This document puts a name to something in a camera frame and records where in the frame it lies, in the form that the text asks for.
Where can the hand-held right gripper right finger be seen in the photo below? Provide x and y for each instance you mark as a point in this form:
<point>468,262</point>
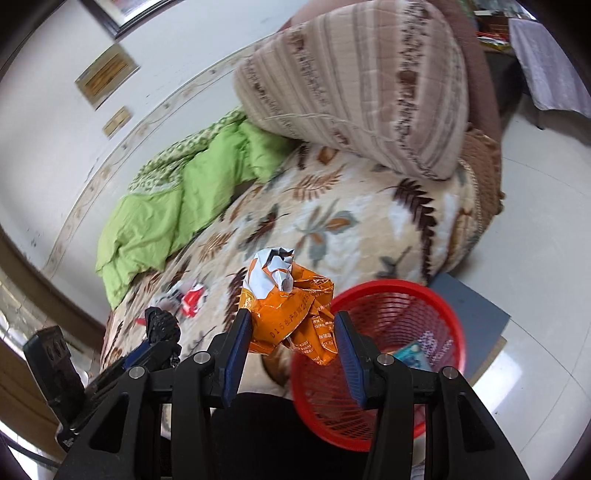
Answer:
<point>351,364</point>

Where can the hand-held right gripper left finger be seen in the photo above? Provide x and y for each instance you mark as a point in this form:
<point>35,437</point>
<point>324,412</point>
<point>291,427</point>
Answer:
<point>235,355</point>

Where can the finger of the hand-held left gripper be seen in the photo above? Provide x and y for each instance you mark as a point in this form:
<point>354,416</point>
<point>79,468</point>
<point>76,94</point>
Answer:
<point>157,353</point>

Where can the black wrapper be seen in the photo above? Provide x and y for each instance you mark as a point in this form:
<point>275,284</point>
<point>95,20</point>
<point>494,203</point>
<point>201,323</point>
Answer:
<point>161,323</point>

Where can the orange snack wrapper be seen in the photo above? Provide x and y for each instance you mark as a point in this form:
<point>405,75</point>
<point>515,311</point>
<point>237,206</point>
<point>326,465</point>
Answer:
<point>286,318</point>

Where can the red plastic mesh basket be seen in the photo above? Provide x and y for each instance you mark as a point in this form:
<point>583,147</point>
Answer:
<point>392,304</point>

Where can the red and white wrapper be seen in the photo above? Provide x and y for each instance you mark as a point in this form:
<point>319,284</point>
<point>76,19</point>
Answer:
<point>191,300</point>

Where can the blue packet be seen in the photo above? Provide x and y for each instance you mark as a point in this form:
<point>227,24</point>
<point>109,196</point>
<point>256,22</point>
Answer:
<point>415,353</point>

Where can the brown stained glass door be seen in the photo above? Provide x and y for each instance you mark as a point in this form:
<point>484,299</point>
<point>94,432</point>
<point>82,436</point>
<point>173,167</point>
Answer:
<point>55,290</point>

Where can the grey board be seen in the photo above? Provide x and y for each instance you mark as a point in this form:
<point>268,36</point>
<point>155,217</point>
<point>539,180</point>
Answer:
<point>480,318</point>

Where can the leaf print blanket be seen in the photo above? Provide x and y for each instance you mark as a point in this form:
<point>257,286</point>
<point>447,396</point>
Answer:
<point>360,221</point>

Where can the green quilt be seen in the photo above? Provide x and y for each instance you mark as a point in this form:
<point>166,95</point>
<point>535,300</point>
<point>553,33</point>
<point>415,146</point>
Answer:
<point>184,194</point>

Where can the brown fringed cloth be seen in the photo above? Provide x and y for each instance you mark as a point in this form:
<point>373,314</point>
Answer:
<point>485,180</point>

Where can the striped beige pillow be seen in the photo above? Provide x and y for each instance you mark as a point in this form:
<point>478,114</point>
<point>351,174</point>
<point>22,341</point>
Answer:
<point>360,78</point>

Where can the brown cushion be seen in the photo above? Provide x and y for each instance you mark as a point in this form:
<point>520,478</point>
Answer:
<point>480,78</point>

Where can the purple cloth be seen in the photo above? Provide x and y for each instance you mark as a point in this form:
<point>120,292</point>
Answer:
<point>549,69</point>

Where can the tan wall switch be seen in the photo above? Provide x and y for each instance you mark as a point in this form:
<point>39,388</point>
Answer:
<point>116,121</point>

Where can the tan wall panel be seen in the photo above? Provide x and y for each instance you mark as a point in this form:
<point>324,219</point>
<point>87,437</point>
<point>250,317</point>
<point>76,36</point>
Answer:
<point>107,74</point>

